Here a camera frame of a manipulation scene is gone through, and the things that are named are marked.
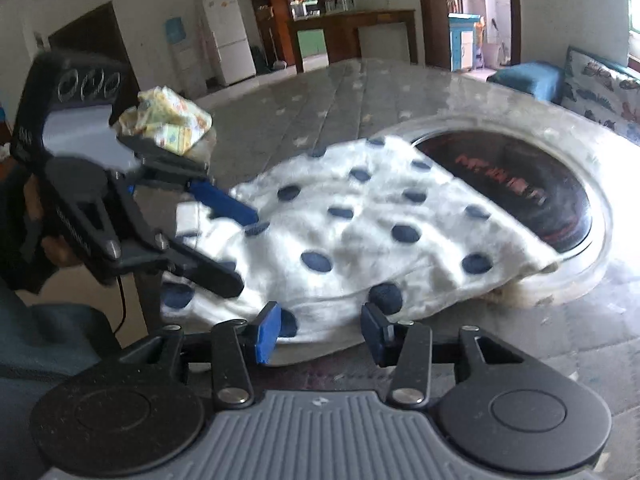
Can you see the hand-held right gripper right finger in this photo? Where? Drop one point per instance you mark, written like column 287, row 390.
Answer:
column 375, row 332

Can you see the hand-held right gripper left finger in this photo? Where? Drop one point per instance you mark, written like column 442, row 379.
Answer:
column 267, row 332

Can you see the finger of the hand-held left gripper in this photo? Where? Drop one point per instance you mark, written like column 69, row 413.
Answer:
column 205, row 267
column 220, row 202

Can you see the white polka-dot pants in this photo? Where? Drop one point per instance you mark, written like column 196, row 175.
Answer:
column 380, row 230

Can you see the person's left hand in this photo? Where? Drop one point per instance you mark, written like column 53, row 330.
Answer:
column 60, row 252

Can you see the colourful folded cloth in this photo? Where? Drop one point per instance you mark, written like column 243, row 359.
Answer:
column 170, row 120

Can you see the water dispenser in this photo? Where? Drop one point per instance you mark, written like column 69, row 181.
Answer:
column 180, row 55

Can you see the dark wooden door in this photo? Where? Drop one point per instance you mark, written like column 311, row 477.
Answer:
column 100, row 30

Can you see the person's blue clothing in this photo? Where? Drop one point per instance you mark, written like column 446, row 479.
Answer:
column 45, row 340

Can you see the white refrigerator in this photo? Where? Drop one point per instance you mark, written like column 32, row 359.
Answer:
column 230, row 35

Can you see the round built-in cooktop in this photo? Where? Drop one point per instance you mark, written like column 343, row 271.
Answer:
column 525, row 195

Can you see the wooden counter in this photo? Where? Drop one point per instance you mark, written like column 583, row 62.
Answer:
column 350, row 27

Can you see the small blue cabinet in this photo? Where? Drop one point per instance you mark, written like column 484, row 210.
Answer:
column 462, row 40

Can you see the blue sofa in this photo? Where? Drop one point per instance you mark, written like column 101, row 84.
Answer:
column 530, row 80

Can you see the butterfly print cushion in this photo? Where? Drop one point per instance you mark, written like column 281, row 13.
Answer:
column 605, row 90

